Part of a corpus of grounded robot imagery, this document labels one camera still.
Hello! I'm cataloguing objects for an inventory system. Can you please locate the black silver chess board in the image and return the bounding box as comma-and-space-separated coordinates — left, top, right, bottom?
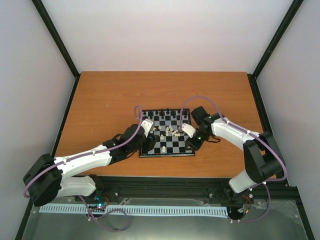
139, 108, 195, 158

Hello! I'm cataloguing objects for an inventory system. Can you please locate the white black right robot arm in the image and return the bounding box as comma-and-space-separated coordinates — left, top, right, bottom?
179, 106, 285, 203

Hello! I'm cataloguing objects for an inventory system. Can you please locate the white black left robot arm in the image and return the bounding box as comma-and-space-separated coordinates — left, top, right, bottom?
23, 118, 157, 207

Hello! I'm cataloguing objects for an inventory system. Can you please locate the small electronics board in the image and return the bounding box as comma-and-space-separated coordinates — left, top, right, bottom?
94, 193, 110, 210

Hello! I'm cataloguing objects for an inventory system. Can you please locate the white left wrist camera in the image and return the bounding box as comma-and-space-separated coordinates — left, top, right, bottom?
140, 118, 154, 133

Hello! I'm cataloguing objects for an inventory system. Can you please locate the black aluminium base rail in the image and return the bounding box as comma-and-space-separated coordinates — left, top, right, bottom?
93, 175, 302, 207

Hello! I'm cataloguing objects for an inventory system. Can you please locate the light blue slotted cable duct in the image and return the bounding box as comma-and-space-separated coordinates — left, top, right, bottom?
38, 203, 228, 218

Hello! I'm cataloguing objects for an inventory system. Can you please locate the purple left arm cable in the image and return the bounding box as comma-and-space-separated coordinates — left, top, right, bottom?
23, 104, 146, 232

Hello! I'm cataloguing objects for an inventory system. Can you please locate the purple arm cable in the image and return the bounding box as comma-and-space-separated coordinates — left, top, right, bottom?
23, 104, 146, 232
178, 95, 287, 224

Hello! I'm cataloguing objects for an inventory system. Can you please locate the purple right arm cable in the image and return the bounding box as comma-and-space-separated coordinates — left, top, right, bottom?
178, 95, 287, 224

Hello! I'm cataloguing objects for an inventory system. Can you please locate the right black frame post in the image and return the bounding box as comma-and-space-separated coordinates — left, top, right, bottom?
251, 0, 305, 76

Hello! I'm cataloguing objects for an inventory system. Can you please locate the black frame post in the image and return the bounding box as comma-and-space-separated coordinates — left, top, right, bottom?
251, 0, 305, 76
31, 0, 81, 78

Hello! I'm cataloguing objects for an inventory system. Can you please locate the left black frame post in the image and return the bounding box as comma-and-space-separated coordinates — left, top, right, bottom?
31, 0, 81, 78

